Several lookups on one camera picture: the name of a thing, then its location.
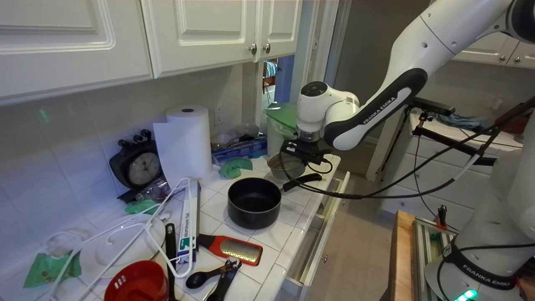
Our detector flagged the green packet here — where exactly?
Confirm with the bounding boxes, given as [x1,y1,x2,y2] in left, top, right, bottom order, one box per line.
[23,250,82,289]

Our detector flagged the black measuring spoon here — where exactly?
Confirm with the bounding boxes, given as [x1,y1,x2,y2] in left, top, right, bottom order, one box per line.
[206,263,242,301]
[185,260,242,290]

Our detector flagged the white bin with green lid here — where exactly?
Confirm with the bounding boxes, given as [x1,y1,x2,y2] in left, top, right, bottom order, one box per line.
[264,102,299,158]

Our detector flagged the white plastic hanger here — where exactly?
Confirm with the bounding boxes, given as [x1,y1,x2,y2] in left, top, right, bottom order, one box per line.
[41,178,199,301]

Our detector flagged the black kitchen scale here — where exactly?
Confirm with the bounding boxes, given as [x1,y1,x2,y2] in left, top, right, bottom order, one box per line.
[109,129,165,191]

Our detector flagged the white wall cabinet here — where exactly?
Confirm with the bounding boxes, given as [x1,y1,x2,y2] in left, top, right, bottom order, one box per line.
[451,31,535,70]

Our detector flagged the foil box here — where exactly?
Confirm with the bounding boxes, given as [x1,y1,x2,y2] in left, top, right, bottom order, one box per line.
[177,180,201,264]

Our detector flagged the black pot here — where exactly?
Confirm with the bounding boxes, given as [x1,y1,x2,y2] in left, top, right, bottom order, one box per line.
[227,173,323,230]

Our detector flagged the blue box of bags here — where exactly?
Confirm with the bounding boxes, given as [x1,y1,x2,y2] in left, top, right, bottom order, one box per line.
[211,136,268,166]

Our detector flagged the blue cloth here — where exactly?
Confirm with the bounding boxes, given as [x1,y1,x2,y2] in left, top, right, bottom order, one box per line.
[438,113,490,132]

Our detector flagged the red handled grater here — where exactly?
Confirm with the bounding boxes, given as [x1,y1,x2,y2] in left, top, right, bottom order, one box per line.
[197,234,264,267]

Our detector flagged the wide white cabinet door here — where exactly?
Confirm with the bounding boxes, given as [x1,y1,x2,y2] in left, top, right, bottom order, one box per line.
[0,0,154,106]

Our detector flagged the clear plastic bottle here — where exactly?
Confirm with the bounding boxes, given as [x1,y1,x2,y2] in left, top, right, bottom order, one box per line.
[135,179,170,202]

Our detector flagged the camera on tripod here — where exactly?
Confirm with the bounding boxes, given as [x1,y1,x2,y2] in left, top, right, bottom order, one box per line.
[378,97,499,177]

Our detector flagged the white plate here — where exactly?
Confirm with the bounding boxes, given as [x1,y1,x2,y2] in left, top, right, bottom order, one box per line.
[79,214,167,279]

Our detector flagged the small green cloth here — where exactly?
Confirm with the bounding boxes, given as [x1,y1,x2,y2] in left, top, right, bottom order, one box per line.
[124,199,159,216]

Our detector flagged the silver pot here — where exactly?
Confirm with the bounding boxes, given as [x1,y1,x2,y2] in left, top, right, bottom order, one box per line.
[267,153,308,181]

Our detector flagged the white base cabinet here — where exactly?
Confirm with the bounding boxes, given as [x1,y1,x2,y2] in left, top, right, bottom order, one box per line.
[378,112,524,231]

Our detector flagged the narrow white cabinet door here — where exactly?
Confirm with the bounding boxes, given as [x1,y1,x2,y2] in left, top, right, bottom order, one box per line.
[255,0,303,63]

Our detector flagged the heap of clear plastic bags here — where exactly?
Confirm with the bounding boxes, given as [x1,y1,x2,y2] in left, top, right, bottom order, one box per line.
[210,122,261,150]

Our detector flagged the paper towel roll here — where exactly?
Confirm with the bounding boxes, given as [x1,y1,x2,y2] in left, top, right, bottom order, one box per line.
[153,105,213,185]

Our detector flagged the black utensil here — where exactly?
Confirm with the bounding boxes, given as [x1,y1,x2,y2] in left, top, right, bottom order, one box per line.
[165,223,179,301]

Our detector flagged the red plastic bowl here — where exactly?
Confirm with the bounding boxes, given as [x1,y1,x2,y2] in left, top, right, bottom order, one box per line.
[104,260,170,301]

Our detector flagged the white upper cabinet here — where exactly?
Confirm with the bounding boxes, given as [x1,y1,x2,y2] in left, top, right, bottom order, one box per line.
[0,0,303,107]

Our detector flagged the white drawer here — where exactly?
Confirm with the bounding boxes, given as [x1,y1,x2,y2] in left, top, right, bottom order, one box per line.
[281,171,351,300]

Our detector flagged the black and orange clamp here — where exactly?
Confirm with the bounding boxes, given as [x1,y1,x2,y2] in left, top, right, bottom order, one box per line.
[434,204,449,230]

